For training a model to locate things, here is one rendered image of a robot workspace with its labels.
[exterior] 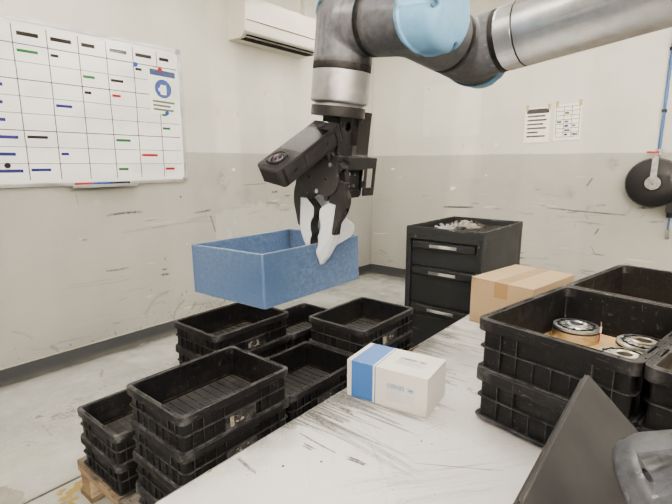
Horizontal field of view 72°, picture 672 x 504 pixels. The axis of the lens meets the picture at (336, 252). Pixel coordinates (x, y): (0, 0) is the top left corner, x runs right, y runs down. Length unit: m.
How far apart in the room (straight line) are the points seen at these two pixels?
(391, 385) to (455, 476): 0.25
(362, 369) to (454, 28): 0.78
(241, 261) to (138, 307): 2.91
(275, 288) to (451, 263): 2.00
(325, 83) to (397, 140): 4.46
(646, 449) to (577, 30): 0.43
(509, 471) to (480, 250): 1.61
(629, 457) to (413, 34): 0.48
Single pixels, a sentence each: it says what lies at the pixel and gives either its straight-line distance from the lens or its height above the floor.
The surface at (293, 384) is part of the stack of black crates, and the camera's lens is 1.90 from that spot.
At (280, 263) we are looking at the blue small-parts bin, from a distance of 0.59.
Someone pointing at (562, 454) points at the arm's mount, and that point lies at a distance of 0.51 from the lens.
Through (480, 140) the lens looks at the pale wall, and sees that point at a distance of 4.63.
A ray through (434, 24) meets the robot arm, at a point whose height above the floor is 1.38.
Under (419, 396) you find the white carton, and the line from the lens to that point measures 1.06.
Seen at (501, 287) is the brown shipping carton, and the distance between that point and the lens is 1.60.
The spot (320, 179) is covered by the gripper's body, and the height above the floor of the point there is 1.22.
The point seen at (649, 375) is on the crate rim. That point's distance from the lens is 0.90.
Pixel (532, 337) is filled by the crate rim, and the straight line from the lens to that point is 0.95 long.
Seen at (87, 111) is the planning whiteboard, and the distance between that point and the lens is 3.26.
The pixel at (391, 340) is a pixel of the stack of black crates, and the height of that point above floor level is 0.49.
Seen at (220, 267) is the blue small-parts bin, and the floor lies 1.11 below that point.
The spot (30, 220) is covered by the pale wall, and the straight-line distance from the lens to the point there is 3.15.
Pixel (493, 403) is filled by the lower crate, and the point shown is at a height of 0.75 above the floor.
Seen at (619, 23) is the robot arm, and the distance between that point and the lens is 0.59.
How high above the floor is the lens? 1.24
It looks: 11 degrees down
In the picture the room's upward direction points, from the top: straight up
